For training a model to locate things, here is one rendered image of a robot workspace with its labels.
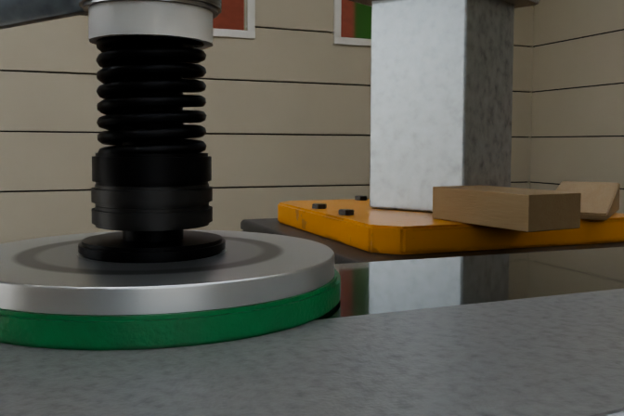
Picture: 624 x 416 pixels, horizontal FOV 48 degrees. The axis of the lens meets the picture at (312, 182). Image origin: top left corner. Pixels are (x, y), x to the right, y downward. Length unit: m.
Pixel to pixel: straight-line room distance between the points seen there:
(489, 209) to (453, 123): 0.22
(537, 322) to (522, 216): 0.60
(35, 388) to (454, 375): 0.16
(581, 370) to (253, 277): 0.15
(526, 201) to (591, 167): 6.62
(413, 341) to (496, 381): 0.06
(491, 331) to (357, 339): 0.07
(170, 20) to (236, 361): 0.19
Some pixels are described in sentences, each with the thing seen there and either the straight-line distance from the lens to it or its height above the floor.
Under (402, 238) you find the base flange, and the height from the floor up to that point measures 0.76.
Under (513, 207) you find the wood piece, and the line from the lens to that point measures 0.99.
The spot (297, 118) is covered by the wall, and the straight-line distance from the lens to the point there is 6.84.
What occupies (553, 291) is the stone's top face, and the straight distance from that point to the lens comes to 0.47.
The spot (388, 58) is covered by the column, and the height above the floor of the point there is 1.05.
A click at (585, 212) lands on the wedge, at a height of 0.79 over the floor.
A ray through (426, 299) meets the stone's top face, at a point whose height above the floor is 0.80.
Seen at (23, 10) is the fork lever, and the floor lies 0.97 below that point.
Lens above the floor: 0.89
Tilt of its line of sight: 3 degrees down
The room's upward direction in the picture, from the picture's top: straight up
